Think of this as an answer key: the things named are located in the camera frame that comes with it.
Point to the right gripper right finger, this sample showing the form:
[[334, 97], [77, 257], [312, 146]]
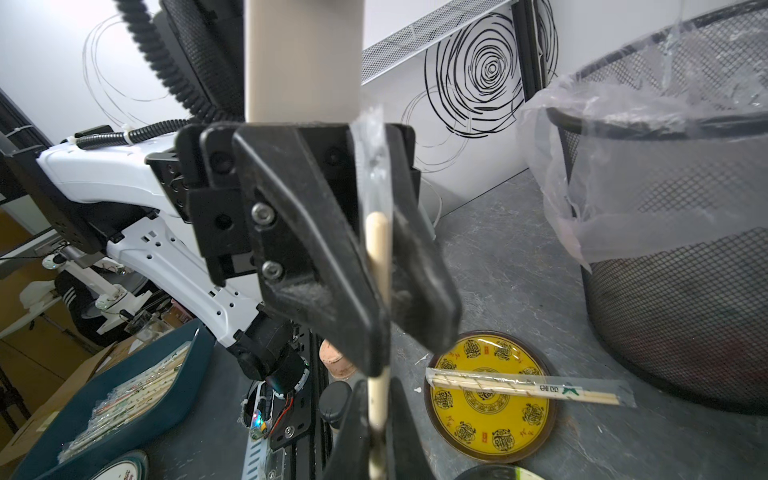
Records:
[[406, 458]]

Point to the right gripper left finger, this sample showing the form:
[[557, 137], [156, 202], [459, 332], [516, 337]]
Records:
[[349, 458]]

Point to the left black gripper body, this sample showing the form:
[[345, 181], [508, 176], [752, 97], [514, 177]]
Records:
[[201, 169]]

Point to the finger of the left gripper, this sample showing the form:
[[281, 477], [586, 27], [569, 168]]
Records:
[[426, 302], [297, 187]]

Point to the clear chopstick wrapper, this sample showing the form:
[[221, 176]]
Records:
[[375, 195]]

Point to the bamboo chopsticks pair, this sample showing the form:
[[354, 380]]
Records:
[[378, 245]]

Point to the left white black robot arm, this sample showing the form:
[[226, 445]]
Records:
[[249, 62]]

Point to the wrapped chopsticks on yellow plate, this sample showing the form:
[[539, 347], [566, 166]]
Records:
[[584, 390]]

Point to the teal tray of chopsticks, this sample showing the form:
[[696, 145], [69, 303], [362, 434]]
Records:
[[123, 408]]

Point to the black lid spice bottle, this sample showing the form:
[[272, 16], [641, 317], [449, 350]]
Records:
[[333, 403]]

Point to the yellow patterned plate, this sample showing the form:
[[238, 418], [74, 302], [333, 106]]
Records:
[[483, 423]]

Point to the pink lid jar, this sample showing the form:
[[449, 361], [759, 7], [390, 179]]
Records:
[[337, 364]]

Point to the cream plate with flower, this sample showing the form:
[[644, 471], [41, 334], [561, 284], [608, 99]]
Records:
[[498, 472]]

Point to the cardboard box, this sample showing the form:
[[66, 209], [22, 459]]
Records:
[[32, 430]]

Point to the black mesh trash bin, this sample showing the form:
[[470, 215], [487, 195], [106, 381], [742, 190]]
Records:
[[691, 320]]

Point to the clear plastic bin liner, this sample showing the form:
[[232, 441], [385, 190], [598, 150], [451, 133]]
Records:
[[659, 144]]

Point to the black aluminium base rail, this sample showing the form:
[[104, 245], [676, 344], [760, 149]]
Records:
[[301, 446]]

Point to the white slotted cable duct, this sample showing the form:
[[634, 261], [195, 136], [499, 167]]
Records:
[[255, 459]]

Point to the white wire wall shelf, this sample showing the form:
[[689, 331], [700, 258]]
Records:
[[396, 31]]

